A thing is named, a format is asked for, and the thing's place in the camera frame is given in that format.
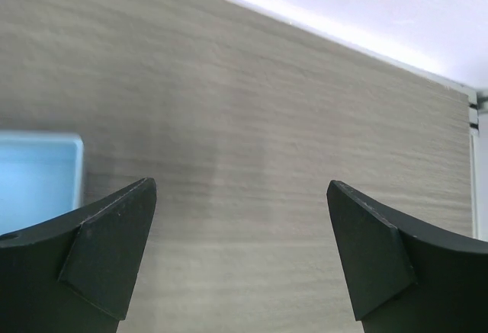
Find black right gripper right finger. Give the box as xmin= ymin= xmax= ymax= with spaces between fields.
xmin=326 ymin=181 xmax=487 ymax=332

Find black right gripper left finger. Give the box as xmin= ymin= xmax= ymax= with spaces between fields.
xmin=1 ymin=178 xmax=156 ymax=332

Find light blue bin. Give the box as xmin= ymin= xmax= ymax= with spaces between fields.
xmin=1 ymin=130 xmax=84 ymax=235

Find aluminium frame rail right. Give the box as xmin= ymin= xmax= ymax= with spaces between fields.
xmin=469 ymin=87 xmax=487 ymax=241

